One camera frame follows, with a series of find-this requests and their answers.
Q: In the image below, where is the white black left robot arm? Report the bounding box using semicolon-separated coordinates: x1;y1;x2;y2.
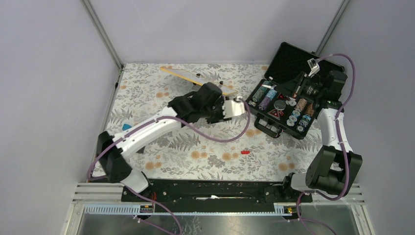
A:
96;82;231;201

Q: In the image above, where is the grey blue lego plate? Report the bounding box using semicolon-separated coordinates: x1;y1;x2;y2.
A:
121;123;146;155

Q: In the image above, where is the black poker chip case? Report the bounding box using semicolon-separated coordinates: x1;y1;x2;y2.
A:
244;42;346;141

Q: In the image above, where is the grey slotted cable duct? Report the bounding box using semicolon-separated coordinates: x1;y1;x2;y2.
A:
84;202;297;216

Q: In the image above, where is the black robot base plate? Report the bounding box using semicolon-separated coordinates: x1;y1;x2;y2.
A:
140;179;313;206

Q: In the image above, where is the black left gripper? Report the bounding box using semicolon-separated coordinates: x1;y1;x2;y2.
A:
202;96;232;124

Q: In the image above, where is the aluminium frame rail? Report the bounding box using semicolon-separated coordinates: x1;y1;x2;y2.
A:
80;0;124;71

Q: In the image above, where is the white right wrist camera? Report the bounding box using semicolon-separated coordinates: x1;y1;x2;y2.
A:
307;58;320;78

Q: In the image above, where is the yellow framed whiteboard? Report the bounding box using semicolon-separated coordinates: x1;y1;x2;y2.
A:
160;66;238;95

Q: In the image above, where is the white red whiteboard marker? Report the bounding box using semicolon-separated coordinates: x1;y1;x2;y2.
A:
261;84;275;89

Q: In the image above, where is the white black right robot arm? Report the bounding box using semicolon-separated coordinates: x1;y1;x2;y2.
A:
275;70;363;202

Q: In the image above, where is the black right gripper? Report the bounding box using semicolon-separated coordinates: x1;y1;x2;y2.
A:
274;72;325;101

